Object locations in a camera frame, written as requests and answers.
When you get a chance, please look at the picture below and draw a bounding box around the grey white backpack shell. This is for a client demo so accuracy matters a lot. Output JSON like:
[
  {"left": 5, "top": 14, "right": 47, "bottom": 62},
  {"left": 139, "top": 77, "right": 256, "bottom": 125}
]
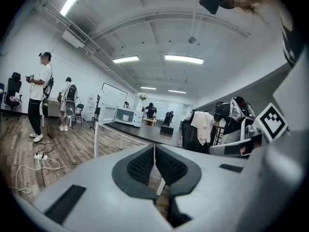
[{"left": 64, "top": 84, "right": 78, "bottom": 120}]

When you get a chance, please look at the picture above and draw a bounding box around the black office chair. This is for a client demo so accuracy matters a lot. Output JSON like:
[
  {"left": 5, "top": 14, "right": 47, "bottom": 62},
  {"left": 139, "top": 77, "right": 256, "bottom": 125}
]
[{"left": 3, "top": 72, "right": 23, "bottom": 120}]

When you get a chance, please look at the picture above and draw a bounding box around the black tissue box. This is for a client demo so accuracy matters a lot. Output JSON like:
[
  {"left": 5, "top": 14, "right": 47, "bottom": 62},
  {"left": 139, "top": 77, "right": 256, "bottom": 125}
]
[{"left": 160, "top": 125, "right": 174, "bottom": 136}]

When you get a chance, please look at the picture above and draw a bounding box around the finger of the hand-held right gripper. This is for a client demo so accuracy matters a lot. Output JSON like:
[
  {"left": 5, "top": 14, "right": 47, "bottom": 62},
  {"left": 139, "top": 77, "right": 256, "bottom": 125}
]
[{"left": 209, "top": 133, "right": 265, "bottom": 158}]

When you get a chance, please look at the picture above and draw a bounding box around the black folding chair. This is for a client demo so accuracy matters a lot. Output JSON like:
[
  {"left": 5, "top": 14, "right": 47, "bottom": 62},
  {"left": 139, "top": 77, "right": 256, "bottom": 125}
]
[{"left": 72, "top": 103, "right": 85, "bottom": 127}]

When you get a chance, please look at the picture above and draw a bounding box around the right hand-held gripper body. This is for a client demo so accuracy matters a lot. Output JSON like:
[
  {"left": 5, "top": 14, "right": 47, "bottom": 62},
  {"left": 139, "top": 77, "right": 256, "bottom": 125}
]
[{"left": 238, "top": 47, "right": 309, "bottom": 232}]

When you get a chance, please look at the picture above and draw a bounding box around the wooden pedestal table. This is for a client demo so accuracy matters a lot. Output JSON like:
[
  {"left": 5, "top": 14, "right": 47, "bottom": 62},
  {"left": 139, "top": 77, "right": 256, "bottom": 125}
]
[{"left": 142, "top": 117, "right": 157, "bottom": 128}]

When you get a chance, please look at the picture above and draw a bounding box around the white water dispenser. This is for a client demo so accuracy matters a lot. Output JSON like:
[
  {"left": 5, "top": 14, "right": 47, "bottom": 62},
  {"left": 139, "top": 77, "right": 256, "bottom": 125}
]
[{"left": 86, "top": 93, "right": 98, "bottom": 122}]

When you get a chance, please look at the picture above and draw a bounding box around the grey striped garment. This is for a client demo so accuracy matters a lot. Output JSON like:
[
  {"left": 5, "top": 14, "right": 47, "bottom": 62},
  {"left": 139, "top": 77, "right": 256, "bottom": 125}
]
[{"left": 221, "top": 127, "right": 244, "bottom": 145}]

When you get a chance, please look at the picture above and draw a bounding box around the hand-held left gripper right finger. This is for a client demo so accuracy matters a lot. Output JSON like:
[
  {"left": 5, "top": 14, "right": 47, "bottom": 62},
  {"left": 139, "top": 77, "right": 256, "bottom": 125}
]
[{"left": 154, "top": 143, "right": 252, "bottom": 232}]

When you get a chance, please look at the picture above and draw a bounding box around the light blue white cloth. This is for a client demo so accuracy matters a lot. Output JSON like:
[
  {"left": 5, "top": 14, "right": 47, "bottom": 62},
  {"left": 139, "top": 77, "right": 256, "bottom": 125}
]
[{"left": 229, "top": 97, "right": 256, "bottom": 123}]

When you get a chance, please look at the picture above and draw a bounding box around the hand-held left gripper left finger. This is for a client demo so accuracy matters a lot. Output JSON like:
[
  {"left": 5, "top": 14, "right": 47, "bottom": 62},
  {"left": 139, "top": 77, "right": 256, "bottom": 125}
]
[{"left": 31, "top": 143, "right": 174, "bottom": 232}]

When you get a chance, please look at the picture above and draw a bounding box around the white cable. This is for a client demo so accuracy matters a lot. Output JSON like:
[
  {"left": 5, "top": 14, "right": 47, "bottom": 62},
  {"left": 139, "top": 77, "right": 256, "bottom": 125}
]
[{"left": 9, "top": 157, "right": 78, "bottom": 195}]

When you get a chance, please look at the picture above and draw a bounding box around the white microwave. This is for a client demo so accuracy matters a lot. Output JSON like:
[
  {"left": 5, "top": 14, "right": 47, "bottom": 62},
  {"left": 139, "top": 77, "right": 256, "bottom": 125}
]
[{"left": 98, "top": 102, "right": 144, "bottom": 128}]

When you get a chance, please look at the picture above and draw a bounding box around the black head-mounted camera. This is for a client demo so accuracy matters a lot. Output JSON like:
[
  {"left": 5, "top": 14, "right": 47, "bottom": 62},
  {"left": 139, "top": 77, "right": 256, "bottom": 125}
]
[{"left": 198, "top": 0, "right": 220, "bottom": 15}]

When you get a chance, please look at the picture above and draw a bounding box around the white ceiling air conditioner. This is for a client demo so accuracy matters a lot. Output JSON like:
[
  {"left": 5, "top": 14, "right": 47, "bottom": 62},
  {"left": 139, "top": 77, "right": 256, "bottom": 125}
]
[{"left": 61, "top": 23, "right": 89, "bottom": 49}]

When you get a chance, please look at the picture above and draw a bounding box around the black cable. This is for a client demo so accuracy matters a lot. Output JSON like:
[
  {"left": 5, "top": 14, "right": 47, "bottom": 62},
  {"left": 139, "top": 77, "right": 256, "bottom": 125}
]
[{"left": 32, "top": 119, "right": 63, "bottom": 188}]

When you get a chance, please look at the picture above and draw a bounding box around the person's shirt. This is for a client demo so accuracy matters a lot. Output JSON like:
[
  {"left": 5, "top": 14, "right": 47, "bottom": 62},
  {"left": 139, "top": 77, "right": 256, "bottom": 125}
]
[{"left": 251, "top": 0, "right": 307, "bottom": 67}]

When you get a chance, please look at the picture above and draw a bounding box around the pale cloth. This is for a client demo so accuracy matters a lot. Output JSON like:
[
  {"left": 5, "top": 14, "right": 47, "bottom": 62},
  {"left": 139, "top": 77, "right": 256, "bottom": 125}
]
[{"left": 190, "top": 110, "right": 215, "bottom": 146}]

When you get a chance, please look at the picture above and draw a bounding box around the whiteboard on black stand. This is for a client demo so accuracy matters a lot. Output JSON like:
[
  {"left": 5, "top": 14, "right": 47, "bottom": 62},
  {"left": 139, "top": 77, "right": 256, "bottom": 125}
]
[{"left": 100, "top": 82, "right": 128, "bottom": 108}]

